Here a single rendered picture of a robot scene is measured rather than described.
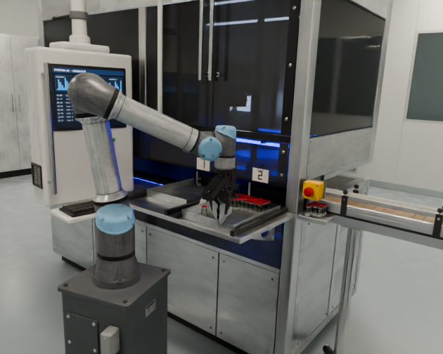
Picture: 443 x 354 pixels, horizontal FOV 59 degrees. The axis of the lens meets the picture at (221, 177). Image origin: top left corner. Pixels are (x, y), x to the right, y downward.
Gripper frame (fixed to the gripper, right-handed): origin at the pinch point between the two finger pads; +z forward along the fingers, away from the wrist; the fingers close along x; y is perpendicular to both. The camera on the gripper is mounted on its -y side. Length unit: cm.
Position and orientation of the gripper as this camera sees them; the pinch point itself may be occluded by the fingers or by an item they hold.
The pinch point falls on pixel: (219, 221)
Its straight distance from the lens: 146.3
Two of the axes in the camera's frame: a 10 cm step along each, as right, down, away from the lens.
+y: 6.2, -1.5, 7.7
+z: -0.4, 9.7, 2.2
